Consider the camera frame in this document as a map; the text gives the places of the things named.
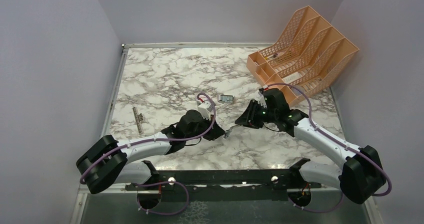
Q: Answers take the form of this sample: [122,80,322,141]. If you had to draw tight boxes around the staple box tray with staples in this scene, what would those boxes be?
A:
[218,94,234,103]

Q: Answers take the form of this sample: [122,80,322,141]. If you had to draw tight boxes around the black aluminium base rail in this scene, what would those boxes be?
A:
[125,168,325,202]

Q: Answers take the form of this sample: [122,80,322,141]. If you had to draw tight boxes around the metal stapler magazine rail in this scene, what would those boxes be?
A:
[132,107,144,134]

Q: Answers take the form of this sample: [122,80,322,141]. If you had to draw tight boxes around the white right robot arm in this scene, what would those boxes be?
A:
[235,88,388,204]

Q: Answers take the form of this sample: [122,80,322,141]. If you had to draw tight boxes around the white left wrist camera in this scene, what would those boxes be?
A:
[197,101,214,121]

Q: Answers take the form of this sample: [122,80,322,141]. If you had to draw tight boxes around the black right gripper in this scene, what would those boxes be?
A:
[235,99,278,128]

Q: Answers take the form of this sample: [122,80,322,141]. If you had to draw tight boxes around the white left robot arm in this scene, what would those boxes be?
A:
[76,110,225,194]

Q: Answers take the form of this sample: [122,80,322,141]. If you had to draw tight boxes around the peach plastic desk organizer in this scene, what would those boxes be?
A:
[246,6,359,106]

